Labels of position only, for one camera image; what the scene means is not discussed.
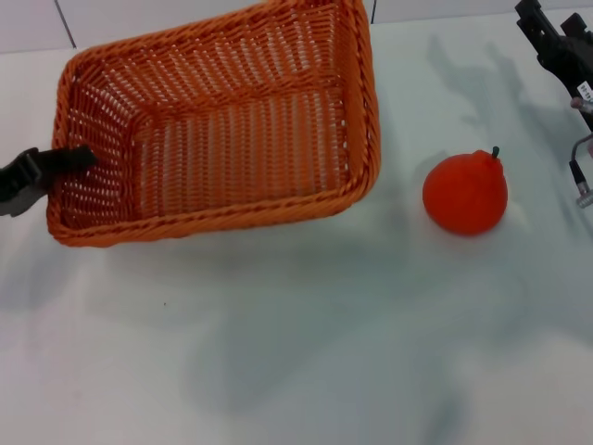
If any orange woven rectangular basket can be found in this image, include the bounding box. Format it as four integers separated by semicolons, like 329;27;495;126
45;0;384;249

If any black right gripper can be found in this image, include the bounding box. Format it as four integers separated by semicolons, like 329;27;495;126
514;0;593;131

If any grey cable with metal connector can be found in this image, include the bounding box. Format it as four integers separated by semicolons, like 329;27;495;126
568;133;593;210

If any orange toy fruit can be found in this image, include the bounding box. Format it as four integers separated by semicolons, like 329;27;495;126
422;146;510;237

